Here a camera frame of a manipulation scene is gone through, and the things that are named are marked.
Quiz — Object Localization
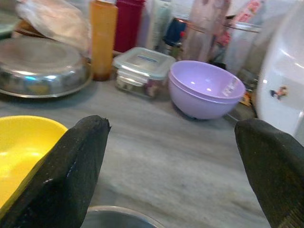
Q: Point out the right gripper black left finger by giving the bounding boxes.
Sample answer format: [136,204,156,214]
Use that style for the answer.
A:
[0,115,112,228]

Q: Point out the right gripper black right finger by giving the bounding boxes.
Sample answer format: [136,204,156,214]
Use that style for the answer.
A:
[234,118,304,228]

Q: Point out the yellow plastic bowl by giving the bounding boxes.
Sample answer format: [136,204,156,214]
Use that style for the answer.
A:
[0,115,69,209]

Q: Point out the stainless steel bowl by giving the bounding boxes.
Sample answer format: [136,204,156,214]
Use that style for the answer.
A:
[80,205,164,228]

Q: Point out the small yellow packet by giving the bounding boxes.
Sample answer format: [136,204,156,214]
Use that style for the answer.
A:
[238,91,254,106]

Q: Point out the white rice cooker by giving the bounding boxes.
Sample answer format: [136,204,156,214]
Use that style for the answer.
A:
[255,0,304,141]

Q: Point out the purple plastic bowl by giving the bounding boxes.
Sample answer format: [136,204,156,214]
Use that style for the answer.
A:
[168,60,246,104]
[168,73,242,120]

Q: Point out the stainless steel covered dish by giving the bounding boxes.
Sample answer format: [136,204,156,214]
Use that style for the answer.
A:
[0,38,93,98]

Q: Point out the clear glass jar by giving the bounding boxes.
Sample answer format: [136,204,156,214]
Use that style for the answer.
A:
[224,20,262,79]

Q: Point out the glass food container clear lid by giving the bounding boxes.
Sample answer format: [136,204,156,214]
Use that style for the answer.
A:
[113,47,176,99]

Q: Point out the orange plastic bottle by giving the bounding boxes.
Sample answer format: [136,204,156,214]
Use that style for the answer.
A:
[89,0,119,82]

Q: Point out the clear plastic bag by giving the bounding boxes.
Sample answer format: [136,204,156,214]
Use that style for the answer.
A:
[15,0,92,52]

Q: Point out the pinkish plastic bag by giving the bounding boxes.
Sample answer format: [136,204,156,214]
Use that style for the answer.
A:
[182,0,232,64]

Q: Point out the dark red container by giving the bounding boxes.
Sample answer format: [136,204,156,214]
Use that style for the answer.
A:
[113,0,146,53]

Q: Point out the dark blue packet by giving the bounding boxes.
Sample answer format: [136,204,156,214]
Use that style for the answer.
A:
[162,19,188,47]

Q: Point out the white tube bottle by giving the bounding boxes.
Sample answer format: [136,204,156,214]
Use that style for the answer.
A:
[142,0,174,52]

